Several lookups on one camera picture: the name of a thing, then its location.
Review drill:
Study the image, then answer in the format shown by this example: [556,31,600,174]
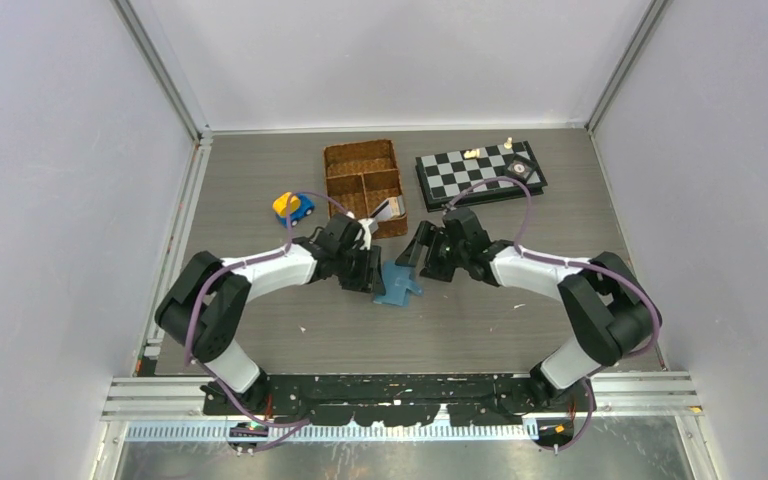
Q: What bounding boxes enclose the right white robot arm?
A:
[395,208,662,411]

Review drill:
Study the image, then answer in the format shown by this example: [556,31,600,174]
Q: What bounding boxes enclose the blue card holder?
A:
[373,261,424,307]

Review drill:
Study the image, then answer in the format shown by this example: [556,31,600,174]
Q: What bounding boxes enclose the black white chessboard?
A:
[415,141,548,212]

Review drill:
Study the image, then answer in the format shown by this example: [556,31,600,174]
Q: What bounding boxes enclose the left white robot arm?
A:
[154,214,384,414]

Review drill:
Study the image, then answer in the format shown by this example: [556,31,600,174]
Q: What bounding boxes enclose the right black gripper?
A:
[396,221,468,283]

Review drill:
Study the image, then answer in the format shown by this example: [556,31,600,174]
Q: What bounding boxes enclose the brown wicker basket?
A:
[323,139,404,218]

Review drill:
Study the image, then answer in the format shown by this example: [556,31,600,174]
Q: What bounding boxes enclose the black square box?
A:
[505,156,537,184]

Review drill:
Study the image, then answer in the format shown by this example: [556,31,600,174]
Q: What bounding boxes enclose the blue yellow toy car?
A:
[272,192,315,227]

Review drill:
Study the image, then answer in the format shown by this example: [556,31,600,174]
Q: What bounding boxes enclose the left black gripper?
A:
[334,243,385,294]

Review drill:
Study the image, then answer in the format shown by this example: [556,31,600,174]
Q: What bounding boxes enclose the cards in basket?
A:
[370,195,406,222]

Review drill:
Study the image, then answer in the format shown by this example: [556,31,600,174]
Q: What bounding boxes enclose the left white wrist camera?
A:
[347,211,378,250]

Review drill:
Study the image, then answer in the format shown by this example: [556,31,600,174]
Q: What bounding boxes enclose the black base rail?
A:
[200,373,590,427]

